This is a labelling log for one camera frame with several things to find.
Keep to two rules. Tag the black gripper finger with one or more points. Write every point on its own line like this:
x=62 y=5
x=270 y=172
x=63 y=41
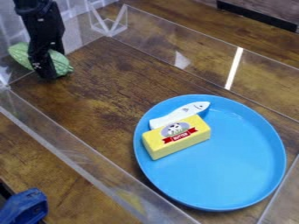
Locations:
x=43 y=65

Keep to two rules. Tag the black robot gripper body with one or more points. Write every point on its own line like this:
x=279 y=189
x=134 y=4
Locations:
x=43 y=22

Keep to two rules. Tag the green textured toy vegetable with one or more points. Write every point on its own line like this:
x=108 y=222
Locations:
x=19 y=53

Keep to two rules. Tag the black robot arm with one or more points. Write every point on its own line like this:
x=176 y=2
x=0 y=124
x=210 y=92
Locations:
x=43 y=22

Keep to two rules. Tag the blue round plastic tray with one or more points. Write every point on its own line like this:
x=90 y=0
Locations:
x=229 y=172

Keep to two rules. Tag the white grid patterned cloth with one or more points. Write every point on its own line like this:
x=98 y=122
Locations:
x=12 y=31

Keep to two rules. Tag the yellow toy butter block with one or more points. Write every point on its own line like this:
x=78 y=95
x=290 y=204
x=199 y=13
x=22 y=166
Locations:
x=175 y=137

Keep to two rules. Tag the white toy fish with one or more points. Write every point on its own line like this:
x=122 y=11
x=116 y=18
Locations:
x=194 y=108

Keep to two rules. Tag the clear acrylic barrier wall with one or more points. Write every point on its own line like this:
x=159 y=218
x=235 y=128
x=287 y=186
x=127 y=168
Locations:
x=140 y=51

